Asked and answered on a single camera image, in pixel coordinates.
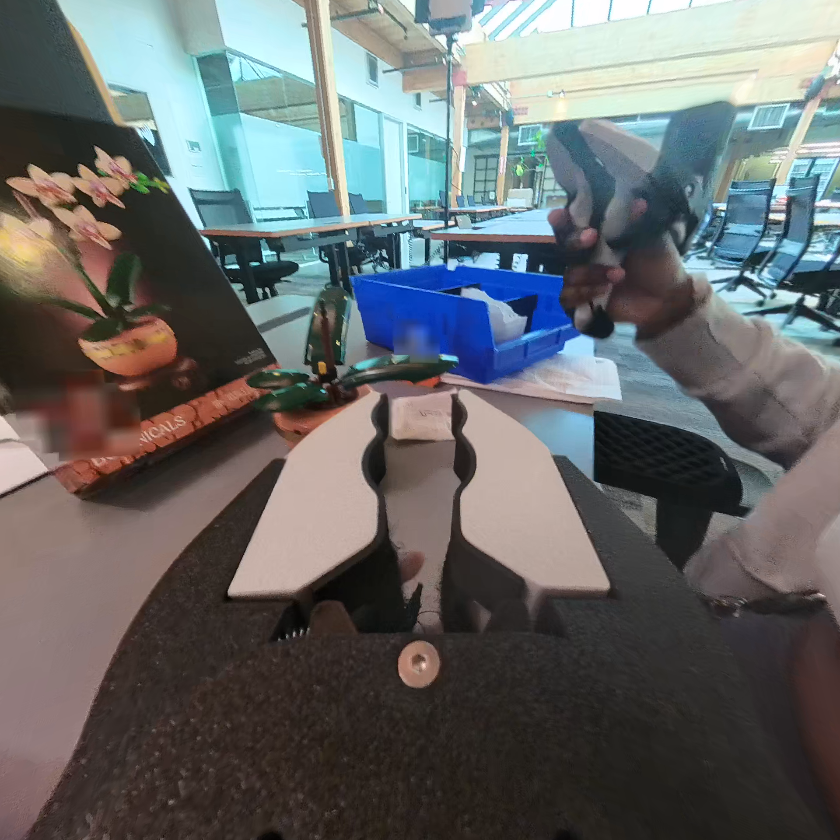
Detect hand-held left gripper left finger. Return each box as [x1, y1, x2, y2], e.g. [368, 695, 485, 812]
[226, 392, 393, 602]

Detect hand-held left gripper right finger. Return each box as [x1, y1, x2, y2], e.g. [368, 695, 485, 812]
[441, 390, 613, 631]

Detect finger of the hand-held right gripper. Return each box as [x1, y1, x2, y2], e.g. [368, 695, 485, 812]
[546, 121, 602, 231]
[577, 120, 660, 228]

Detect toy brick potted plant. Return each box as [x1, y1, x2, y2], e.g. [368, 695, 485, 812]
[246, 285, 460, 448]

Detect blue plastic bin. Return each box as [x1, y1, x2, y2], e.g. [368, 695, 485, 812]
[350, 264, 581, 385]

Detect person's right forearm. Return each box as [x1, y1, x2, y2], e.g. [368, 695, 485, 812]
[633, 272, 840, 470]

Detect grey desk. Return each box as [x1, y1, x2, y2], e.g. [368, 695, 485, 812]
[0, 292, 597, 840]

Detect person's right hand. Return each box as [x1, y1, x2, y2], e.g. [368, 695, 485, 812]
[548, 206, 693, 329]

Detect hanging green plant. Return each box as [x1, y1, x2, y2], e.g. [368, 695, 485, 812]
[512, 131, 550, 179]

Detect black office chair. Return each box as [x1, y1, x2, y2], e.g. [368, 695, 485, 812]
[188, 188, 301, 301]
[761, 174, 840, 332]
[705, 178, 778, 293]
[307, 190, 395, 270]

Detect wooden office table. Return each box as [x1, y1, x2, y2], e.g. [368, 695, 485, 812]
[430, 209, 568, 273]
[199, 213, 424, 304]

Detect white paper sheet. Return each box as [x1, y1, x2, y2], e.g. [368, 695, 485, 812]
[438, 338, 623, 406]

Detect black mesh chair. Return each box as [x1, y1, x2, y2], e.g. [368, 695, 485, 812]
[594, 410, 749, 571]

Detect white plastic bag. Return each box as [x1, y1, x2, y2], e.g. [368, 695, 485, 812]
[459, 285, 530, 343]

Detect studio light on stand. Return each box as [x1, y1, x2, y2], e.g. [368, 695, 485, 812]
[415, 0, 488, 263]

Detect person's light sweatshirt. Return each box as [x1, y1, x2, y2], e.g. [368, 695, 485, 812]
[682, 387, 840, 614]

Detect black orchid picture box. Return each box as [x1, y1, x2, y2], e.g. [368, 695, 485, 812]
[0, 0, 280, 501]

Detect white paper booklet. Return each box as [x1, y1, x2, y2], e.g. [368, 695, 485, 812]
[0, 413, 52, 497]

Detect person's dark pants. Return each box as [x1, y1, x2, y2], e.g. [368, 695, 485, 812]
[712, 604, 840, 840]

